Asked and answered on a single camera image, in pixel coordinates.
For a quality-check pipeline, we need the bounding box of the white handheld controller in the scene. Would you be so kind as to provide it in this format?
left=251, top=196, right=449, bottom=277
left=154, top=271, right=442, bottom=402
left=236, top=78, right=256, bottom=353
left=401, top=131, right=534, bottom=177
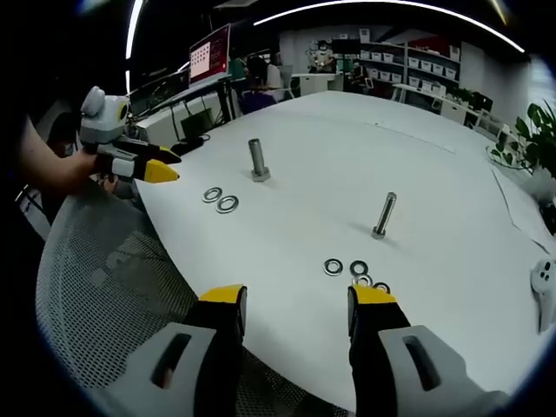
left=529, top=259, right=556, bottom=334

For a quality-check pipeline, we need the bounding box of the thick threaded stud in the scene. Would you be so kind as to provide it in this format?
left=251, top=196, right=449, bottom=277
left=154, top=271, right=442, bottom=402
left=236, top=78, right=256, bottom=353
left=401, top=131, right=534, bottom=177
left=248, top=137, right=272, bottom=182

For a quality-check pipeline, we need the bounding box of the shelving with white boxes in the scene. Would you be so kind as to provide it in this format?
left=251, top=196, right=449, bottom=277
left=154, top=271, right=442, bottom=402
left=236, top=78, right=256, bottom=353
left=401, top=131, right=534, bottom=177
left=359, top=28, right=462, bottom=97

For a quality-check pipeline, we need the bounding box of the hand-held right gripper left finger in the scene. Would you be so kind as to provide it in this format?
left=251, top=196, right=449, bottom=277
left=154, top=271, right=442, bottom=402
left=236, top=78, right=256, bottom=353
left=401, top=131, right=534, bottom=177
left=93, top=284, right=248, bottom=417

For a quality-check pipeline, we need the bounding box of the person's left hand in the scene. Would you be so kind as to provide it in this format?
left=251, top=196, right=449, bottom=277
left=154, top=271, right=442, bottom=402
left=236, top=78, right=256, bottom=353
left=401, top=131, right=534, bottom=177
left=64, top=149, right=118, bottom=192

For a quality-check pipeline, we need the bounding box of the green potted plant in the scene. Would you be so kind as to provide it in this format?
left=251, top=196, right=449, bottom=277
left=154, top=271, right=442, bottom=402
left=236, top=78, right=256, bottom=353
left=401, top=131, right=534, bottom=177
left=490, top=102, right=556, bottom=175

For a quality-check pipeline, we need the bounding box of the grey mesh chair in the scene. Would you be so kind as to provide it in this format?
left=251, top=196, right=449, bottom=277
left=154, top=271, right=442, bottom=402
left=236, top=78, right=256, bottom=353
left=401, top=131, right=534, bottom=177
left=36, top=182, right=348, bottom=417

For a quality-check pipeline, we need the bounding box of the computer monitor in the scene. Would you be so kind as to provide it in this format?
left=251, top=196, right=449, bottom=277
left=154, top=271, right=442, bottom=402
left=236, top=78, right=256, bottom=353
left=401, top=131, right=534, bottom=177
left=189, top=23, right=233, bottom=90

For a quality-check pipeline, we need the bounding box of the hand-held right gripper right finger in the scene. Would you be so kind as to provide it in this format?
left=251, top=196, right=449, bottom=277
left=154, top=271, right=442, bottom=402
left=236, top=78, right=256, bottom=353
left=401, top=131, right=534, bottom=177
left=347, top=284, right=512, bottom=417

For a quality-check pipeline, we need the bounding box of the slim threaded stud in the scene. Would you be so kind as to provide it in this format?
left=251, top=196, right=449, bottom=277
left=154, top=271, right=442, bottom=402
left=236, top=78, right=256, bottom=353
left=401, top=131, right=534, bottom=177
left=371, top=192, right=398, bottom=240

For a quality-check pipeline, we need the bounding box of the white paper sheet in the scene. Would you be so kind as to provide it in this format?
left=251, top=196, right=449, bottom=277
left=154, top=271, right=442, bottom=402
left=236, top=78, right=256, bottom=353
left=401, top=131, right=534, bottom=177
left=490, top=167, right=556, bottom=255

